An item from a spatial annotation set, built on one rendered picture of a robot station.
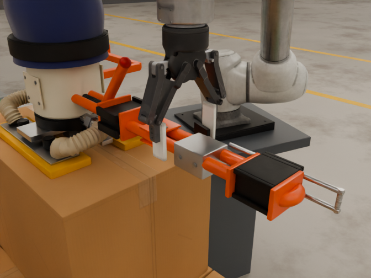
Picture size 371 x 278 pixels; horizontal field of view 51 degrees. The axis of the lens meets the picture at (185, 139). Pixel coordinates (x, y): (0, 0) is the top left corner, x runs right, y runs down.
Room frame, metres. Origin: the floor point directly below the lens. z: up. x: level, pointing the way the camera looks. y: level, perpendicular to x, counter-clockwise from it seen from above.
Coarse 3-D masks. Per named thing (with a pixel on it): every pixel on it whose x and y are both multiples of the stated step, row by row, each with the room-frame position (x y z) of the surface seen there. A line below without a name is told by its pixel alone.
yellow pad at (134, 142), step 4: (136, 136) 0.87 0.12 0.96; (116, 140) 0.85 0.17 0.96; (120, 140) 0.85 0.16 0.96; (128, 140) 0.85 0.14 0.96; (132, 140) 0.85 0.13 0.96; (136, 140) 0.85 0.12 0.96; (116, 144) 0.85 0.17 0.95; (120, 144) 0.84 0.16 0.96; (124, 144) 0.83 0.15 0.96; (128, 144) 0.83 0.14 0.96; (132, 144) 0.84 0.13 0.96; (136, 144) 0.85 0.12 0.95; (140, 144) 0.86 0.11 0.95; (124, 148) 0.83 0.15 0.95; (128, 148) 0.83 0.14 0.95
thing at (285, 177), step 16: (256, 160) 0.51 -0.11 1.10; (272, 160) 0.51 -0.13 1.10; (240, 176) 0.47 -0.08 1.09; (256, 176) 0.46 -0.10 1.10; (272, 176) 0.46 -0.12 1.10; (288, 176) 0.46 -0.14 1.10; (240, 192) 0.48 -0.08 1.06; (256, 192) 0.46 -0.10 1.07; (272, 192) 0.43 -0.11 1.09; (256, 208) 0.45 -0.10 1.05; (272, 208) 0.42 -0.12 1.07
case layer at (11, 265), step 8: (0, 248) 0.93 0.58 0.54; (0, 256) 0.90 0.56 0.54; (8, 256) 0.90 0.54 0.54; (0, 264) 0.87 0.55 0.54; (8, 264) 0.87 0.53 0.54; (0, 272) 0.83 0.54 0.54; (8, 272) 0.83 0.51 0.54; (16, 272) 0.83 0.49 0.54; (208, 272) 0.84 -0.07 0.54; (216, 272) 0.83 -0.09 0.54
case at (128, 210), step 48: (0, 144) 0.86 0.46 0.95; (144, 144) 0.86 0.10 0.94; (0, 192) 0.84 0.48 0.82; (48, 192) 0.65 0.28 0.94; (96, 192) 0.65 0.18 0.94; (144, 192) 0.69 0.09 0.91; (192, 192) 0.79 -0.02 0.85; (0, 240) 0.94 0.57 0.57; (48, 240) 0.63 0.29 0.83; (96, 240) 0.61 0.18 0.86; (144, 240) 0.69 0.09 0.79; (192, 240) 0.80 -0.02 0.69
